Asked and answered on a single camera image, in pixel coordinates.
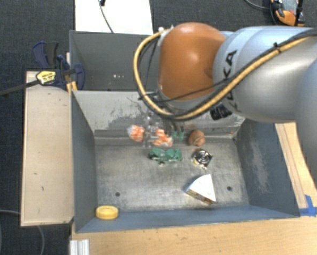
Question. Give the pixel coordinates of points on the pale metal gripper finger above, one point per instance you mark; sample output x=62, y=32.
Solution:
x=156, y=130
x=148, y=135

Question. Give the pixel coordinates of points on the green toy car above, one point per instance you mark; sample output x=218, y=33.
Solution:
x=167, y=155

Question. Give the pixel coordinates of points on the brown ball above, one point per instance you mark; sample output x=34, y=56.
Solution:
x=196, y=137

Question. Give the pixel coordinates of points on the black and silver round gadget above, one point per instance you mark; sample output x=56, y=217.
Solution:
x=202, y=158

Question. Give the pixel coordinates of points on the grey metal bin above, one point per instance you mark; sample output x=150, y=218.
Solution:
x=153, y=185

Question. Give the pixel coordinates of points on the white wedge toy sandwich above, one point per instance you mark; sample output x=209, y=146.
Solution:
x=204, y=188

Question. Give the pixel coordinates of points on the pale wood flat board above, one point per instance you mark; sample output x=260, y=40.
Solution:
x=48, y=155

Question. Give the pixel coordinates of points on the black cylinder on white bracket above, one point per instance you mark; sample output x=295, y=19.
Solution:
x=220, y=112

